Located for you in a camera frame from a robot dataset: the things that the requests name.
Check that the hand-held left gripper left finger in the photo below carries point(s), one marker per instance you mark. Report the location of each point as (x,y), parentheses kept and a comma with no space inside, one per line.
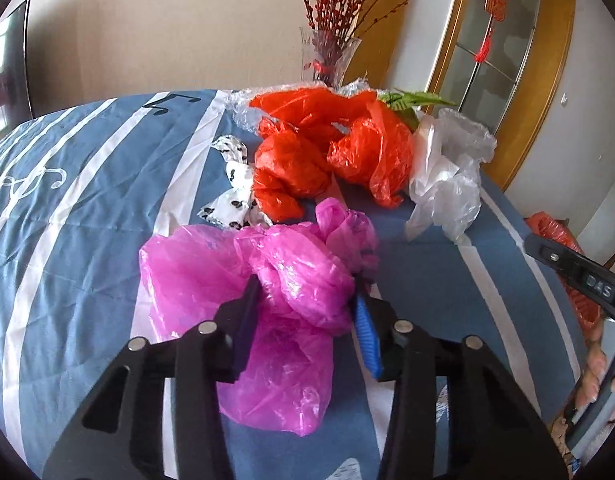
(247,321)

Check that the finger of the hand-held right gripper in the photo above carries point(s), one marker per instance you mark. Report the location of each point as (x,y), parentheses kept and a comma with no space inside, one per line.
(542,250)

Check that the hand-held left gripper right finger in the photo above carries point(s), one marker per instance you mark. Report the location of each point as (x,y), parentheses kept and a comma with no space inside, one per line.
(367,341)

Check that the bin with red liner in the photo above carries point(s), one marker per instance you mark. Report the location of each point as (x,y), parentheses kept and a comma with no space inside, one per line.
(557,232)

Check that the pink plastic bag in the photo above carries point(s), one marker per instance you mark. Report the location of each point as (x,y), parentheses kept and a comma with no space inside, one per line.
(287,270)

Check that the green paw-print plastic bag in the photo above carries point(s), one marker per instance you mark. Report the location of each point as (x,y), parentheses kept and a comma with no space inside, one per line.
(407,100)

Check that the person's right hand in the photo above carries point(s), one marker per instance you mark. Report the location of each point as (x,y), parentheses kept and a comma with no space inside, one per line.
(595,340)

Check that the white translucent plastic bag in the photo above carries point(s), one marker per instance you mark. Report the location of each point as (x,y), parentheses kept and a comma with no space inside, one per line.
(447,185)

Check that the black-spotted white plastic bag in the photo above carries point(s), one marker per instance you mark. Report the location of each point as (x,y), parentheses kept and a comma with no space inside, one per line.
(237,175)

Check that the small red plastic bag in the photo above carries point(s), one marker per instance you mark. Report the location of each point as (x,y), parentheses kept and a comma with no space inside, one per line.
(287,170)

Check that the frosted glass sliding door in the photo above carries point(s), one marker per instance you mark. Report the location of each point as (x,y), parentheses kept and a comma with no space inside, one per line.
(487,75)

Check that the large red plastic bag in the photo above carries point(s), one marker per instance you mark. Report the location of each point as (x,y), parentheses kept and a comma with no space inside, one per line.
(372,150)

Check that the blue white striped cloth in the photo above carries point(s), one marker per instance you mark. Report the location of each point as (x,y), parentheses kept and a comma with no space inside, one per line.
(87,210)

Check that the small red hanging ornament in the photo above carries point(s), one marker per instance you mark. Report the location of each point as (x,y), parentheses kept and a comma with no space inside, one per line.
(496,4)

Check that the clear glass vase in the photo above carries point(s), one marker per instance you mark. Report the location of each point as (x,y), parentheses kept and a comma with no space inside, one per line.
(327,55)

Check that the red berry branches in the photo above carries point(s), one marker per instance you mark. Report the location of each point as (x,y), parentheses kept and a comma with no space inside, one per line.
(332,0)

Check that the black television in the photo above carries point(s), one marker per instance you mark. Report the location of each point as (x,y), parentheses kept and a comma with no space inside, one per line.
(7,70)

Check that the white wall switch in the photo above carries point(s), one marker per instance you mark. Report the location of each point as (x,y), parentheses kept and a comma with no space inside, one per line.
(565,100)

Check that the wooden doorway frame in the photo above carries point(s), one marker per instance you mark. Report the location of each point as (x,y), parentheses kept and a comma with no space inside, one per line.
(382,35)

